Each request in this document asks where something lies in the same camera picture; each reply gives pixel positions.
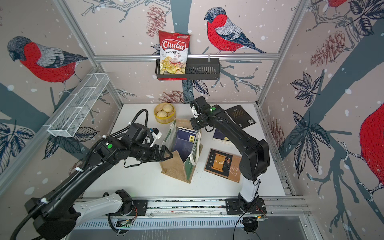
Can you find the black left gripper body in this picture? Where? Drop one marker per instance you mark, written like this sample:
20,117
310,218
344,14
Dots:
150,153

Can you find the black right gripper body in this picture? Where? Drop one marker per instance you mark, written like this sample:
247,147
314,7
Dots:
196,123

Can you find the navy blue hardcover book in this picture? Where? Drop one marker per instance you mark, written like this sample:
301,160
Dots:
219,136

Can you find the burlap canvas Christmas bag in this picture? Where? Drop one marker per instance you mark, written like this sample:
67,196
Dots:
175,167

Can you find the black paperback book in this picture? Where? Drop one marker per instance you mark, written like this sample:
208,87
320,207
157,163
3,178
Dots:
240,116

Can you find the brown and black cover book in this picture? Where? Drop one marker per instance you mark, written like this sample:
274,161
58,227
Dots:
224,165

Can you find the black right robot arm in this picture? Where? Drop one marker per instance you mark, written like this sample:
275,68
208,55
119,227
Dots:
255,153

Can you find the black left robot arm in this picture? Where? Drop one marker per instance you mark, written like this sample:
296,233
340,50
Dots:
56,214

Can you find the red Chuba cassava chips bag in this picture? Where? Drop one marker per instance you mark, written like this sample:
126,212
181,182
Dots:
174,49

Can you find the white steamed bun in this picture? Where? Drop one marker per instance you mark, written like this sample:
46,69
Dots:
168,108
162,114

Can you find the yellow bamboo steamer basket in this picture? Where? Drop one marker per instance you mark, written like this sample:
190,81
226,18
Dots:
169,119

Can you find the black wire wall basket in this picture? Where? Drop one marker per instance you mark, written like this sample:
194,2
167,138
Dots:
196,69

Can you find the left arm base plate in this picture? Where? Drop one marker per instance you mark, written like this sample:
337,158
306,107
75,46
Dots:
135,208

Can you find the white mesh wall shelf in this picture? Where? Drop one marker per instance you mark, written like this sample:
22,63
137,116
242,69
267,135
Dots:
70,119

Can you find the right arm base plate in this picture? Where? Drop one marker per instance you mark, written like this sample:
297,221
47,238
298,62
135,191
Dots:
238,207

